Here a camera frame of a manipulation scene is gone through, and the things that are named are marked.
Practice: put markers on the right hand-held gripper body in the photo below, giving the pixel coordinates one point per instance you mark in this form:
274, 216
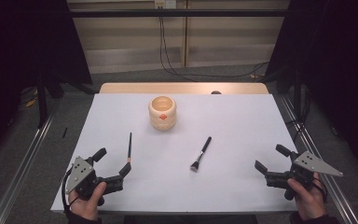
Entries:
310, 163

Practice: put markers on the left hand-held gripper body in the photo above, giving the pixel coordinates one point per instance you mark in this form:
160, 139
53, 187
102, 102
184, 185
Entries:
81, 174

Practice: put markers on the thin black and orange brush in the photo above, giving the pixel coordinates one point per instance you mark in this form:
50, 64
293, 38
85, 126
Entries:
129, 149

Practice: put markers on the black makeup brush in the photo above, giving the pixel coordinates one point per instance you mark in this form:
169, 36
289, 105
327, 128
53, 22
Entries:
201, 154

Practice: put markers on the person's left hand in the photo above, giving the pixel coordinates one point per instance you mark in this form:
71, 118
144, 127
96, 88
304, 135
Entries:
87, 207

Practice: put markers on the person's right hand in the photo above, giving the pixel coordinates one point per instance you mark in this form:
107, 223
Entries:
307, 202

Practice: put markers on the white paper sheet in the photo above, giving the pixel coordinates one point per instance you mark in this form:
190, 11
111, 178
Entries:
180, 186

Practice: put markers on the black metal stand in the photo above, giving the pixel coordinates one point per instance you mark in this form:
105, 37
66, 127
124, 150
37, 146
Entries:
42, 99
297, 90

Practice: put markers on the wooden table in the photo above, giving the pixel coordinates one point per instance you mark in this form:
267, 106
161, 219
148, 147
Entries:
183, 88

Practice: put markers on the black curtain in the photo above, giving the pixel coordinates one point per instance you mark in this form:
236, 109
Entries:
21, 40
338, 62

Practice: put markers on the black horizontal bar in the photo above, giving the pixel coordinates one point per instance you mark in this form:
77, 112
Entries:
177, 13

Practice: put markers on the metal floor rail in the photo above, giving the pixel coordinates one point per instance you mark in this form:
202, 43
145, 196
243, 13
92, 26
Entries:
18, 168
323, 189

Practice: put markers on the white wall outlet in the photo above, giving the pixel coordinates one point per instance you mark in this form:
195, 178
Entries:
165, 3

